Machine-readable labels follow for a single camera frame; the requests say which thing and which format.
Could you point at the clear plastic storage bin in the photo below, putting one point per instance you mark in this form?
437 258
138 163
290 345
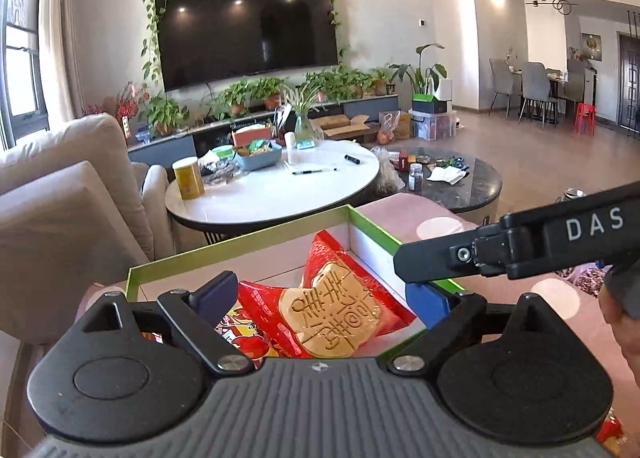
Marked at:
433 127

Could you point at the red yellow noodle snack bag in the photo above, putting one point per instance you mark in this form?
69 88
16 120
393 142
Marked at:
238 328

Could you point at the black yellow drink can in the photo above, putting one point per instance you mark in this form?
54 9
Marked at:
570 194

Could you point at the person's right hand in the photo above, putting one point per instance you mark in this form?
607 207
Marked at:
626 330

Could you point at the beige sofa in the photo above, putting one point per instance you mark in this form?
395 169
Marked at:
75 211

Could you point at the small brown jar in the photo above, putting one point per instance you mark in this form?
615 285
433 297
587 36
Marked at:
415 177

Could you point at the blue snack bowl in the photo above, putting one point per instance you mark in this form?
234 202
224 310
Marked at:
259 154

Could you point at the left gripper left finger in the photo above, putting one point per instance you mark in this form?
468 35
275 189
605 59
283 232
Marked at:
195 316

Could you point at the white round coffee table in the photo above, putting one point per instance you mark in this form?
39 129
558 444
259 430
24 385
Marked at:
273 195

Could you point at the pink dotted cloth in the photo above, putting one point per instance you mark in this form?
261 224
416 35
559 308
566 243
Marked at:
120 383

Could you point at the red plastic stool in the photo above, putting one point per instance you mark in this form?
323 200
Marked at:
585 119

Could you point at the open cardboard box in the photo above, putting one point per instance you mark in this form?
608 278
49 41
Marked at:
342 127

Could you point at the red cake snack packet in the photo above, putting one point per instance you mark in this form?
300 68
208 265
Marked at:
338 307

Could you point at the glass vase with plant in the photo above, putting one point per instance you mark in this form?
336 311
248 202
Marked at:
302 100

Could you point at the green rimmed cardboard box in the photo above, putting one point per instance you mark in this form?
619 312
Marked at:
274 256

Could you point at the dark round side table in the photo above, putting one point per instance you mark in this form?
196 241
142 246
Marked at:
463 184

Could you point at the wall mounted black television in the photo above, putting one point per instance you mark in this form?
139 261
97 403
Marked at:
209 40

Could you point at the grey dining chair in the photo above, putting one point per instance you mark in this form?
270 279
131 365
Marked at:
537 100

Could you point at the yellow cylindrical can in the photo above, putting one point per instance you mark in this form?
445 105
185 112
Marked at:
189 179

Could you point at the black marker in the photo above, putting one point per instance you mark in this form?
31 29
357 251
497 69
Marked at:
352 159

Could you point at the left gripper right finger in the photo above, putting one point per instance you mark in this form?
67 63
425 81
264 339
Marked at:
452 322

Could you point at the dark tv cabinet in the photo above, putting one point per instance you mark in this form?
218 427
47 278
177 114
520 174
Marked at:
198 141

